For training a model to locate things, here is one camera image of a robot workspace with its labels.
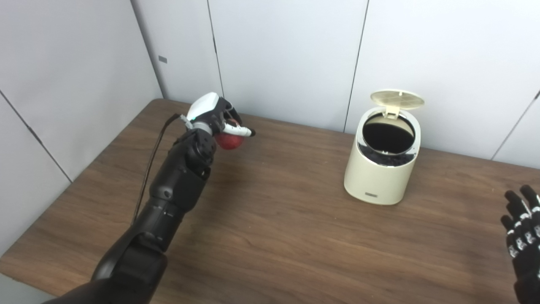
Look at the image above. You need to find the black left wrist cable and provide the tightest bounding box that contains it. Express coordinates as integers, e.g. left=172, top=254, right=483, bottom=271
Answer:
left=132, top=113, right=182, bottom=224

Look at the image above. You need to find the cream round bin lid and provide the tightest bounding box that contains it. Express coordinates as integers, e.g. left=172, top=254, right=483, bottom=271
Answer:
left=370, top=90, right=425, bottom=118

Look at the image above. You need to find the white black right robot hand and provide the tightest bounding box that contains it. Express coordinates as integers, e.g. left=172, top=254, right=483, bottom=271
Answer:
left=500, top=185, right=540, bottom=304

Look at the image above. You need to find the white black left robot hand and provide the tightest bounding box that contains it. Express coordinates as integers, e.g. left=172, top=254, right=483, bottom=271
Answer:
left=186, top=92, right=257, bottom=140

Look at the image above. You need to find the cream-colored round bin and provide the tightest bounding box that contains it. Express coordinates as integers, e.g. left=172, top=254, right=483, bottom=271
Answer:
left=344, top=106, right=421, bottom=206

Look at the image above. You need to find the red apple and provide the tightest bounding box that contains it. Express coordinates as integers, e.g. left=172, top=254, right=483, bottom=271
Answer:
left=216, top=119, right=246, bottom=150

